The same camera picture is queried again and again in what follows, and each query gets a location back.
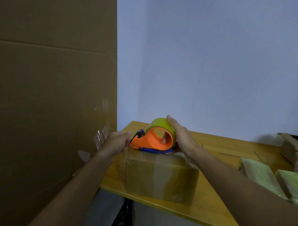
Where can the person's right forearm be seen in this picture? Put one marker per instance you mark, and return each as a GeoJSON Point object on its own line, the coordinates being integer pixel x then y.
{"type": "Point", "coordinates": [251, 191]}

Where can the person's left forearm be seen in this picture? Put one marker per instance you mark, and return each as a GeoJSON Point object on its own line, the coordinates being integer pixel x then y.
{"type": "Point", "coordinates": [74, 191]}

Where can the yellow wooden table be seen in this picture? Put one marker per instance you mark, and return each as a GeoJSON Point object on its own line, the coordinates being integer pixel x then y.
{"type": "Point", "coordinates": [221, 145]}

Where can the row of cardboard boxes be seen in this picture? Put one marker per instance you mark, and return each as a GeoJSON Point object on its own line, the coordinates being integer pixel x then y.
{"type": "Point", "coordinates": [289, 146]}

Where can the orange dispenser with yellow tape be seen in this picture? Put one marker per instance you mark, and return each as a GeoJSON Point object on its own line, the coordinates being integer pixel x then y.
{"type": "Point", "coordinates": [149, 143]}

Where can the taped box with label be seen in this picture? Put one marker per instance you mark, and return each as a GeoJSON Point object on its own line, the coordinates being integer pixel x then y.
{"type": "Point", "coordinates": [260, 172]}

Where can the small box with 031 label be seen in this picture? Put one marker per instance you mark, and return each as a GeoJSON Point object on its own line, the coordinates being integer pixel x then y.
{"type": "Point", "coordinates": [289, 184]}

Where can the large brown cardboard sheet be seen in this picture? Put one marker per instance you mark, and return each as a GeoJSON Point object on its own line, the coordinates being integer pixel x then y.
{"type": "Point", "coordinates": [53, 104]}

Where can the large pink label cardboard box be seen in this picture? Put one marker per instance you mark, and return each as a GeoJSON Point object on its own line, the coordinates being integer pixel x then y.
{"type": "Point", "coordinates": [163, 177]}

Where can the person's right hand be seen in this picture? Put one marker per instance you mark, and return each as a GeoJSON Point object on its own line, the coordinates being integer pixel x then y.
{"type": "Point", "coordinates": [185, 139]}

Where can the black metal table leg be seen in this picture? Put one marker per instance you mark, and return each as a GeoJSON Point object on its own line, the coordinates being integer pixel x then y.
{"type": "Point", "coordinates": [129, 213]}

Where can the person's left hand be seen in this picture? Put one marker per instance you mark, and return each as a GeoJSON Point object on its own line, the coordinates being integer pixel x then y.
{"type": "Point", "coordinates": [115, 144]}

